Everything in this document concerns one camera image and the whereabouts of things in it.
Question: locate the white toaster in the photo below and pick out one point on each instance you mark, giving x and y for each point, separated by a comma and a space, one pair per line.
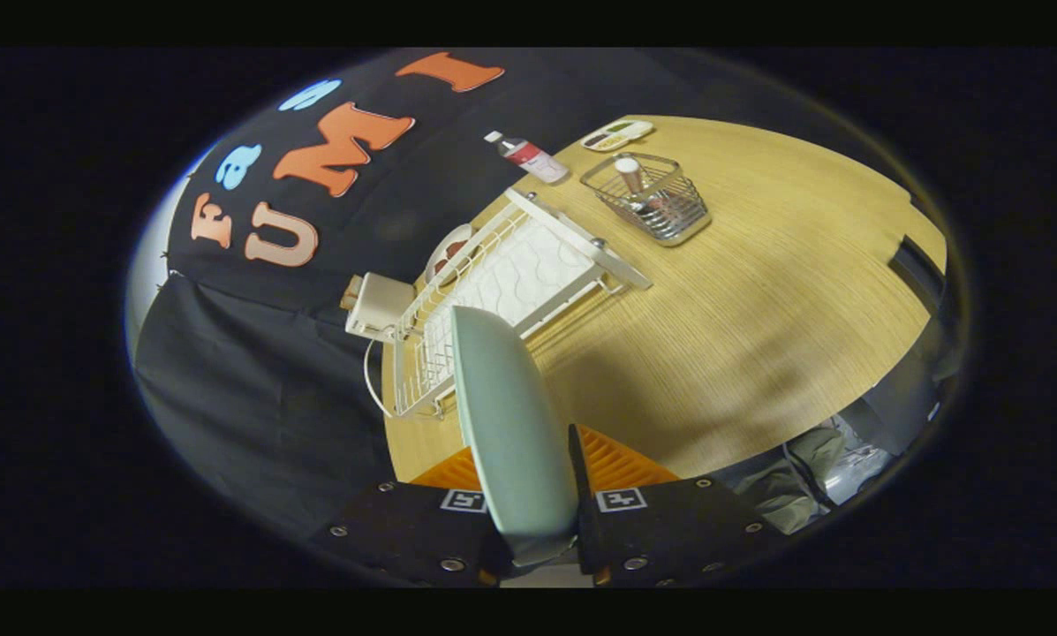
382, 305

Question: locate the small white food plate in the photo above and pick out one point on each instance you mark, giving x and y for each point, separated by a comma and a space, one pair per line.
438, 254

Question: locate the clear plastic water bottle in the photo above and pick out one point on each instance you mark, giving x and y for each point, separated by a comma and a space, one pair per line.
532, 159

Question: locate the white divided snack tray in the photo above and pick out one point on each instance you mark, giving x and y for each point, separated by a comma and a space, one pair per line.
636, 132

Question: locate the brown bread slice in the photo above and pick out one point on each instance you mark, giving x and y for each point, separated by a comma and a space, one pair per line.
351, 291

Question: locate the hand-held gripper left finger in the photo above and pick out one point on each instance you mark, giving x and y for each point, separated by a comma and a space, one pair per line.
404, 530

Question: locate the brown food piece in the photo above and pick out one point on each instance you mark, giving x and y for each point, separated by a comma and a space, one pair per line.
462, 242
447, 263

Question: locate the grey-green cloth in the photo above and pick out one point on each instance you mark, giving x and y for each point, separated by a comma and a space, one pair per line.
788, 495

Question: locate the black table clamp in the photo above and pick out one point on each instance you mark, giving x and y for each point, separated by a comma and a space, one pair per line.
917, 265

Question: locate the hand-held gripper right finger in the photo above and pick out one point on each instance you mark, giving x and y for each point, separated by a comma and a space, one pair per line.
584, 503

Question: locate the pale green plate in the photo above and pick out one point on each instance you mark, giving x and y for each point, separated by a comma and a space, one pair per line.
510, 442

